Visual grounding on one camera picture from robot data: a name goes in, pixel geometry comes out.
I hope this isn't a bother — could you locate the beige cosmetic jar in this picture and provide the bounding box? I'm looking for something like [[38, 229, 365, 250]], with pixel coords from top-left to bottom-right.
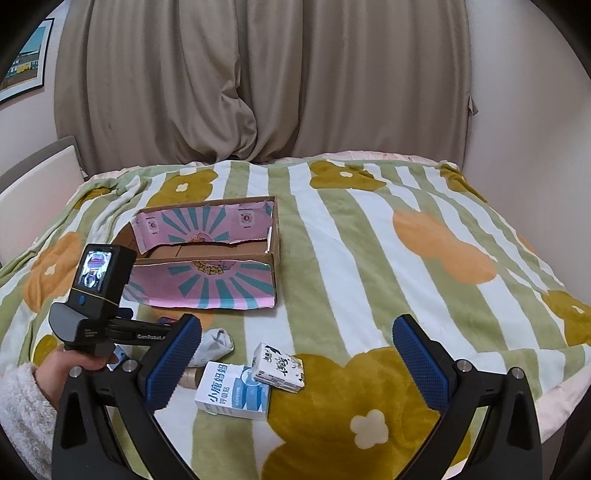
[[178, 367, 204, 390]]

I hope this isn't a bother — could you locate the white patterned sock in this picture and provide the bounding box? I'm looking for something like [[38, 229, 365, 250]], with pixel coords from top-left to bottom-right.
[[188, 328, 235, 368]]

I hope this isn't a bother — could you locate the framed wall picture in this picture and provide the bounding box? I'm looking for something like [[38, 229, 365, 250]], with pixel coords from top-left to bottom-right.
[[0, 18, 54, 103]]

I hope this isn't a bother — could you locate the beige curtain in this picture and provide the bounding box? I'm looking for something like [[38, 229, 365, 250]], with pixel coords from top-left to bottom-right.
[[54, 1, 474, 174]]

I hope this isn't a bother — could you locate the green striped floral blanket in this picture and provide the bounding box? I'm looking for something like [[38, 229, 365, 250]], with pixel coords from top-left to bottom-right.
[[1, 155, 590, 479]]

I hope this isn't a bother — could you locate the white black patterned box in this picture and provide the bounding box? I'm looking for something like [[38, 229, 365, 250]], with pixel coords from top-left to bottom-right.
[[252, 343, 304, 393]]

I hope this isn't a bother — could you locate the person's left hand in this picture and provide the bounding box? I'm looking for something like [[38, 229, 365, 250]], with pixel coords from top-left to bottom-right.
[[34, 346, 117, 410]]

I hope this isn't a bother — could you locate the white blue medicine box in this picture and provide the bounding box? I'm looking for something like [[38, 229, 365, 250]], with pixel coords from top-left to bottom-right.
[[194, 362, 270, 421]]

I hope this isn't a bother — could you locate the white fleece sleeve forearm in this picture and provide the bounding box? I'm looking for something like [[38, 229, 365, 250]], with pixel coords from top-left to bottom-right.
[[1, 363, 57, 479]]

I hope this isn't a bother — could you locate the red blue floss pack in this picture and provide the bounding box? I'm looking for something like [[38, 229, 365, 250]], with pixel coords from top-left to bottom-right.
[[155, 316, 178, 326]]

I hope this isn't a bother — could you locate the blue cosmetic box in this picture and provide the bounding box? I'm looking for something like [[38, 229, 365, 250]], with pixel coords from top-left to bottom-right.
[[107, 345, 129, 371]]

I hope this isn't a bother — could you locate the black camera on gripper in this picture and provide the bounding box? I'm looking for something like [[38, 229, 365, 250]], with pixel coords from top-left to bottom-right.
[[66, 244, 136, 320]]

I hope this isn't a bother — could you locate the white padded headboard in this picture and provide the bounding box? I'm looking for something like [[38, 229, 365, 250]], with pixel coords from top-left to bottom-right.
[[0, 136, 86, 265]]

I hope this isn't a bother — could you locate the pink cardboard box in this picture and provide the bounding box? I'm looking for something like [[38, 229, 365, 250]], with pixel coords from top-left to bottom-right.
[[113, 196, 280, 311]]

